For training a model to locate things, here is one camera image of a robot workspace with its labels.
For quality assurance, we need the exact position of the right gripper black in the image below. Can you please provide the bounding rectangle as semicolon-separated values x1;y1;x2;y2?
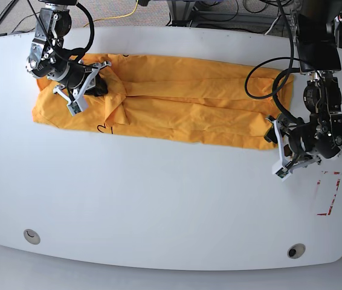
57;65;108;97

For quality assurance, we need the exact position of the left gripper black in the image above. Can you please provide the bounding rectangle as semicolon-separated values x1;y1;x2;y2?
264;123;316;160

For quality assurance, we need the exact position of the orange t-shirt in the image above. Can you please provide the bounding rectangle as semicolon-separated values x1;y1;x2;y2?
32;54;279;150

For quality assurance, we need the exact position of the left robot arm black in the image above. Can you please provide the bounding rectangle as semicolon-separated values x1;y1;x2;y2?
265;1;342;167

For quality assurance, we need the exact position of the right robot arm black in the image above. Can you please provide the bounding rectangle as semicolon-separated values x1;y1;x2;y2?
27;1;108;100

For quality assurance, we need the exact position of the red tape rectangle marking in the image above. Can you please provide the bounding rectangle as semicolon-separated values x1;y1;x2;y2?
314;171;341;216

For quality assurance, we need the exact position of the right table grommet hole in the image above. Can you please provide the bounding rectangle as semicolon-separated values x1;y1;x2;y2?
287;243;306;259

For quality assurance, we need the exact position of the table grommet hole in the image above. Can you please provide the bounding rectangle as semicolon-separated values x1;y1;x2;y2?
24;229;40;245
287;243;306;259

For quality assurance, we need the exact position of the left table grommet hole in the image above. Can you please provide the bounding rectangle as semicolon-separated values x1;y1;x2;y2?
24;229;40;245

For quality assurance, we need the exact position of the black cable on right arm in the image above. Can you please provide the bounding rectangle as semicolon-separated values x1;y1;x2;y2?
25;0;95;66

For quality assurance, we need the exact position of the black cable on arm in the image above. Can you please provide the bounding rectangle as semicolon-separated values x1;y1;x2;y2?
25;0;95;66
244;0;303;121

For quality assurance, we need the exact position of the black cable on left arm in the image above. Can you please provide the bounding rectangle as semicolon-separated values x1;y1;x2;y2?
244;0;303;121

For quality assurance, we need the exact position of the yellow cable on floor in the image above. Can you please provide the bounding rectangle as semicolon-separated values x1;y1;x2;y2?
92;0;138;24

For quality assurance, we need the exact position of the aluminium frame rail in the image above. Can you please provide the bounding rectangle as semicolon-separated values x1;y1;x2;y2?
166;1;285;33

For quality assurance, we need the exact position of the white cable on floor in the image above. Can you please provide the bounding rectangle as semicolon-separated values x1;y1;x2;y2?
263;14;280;36

